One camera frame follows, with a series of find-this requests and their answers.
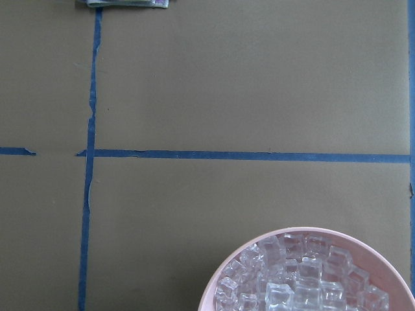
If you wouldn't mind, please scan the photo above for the folded grey cloth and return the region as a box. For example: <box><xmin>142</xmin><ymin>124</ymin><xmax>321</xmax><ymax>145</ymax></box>
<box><xmin>76</xmin><ymin>0</ymin><xmax>170</xmax><ymax>8</ymax></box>

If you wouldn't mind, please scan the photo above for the pink bowl of ice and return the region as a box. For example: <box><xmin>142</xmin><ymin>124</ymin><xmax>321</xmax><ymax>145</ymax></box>
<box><xmin>198</xmin><ymin>227</ymin><xmax>414</xmax><ymax>310</ymax></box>

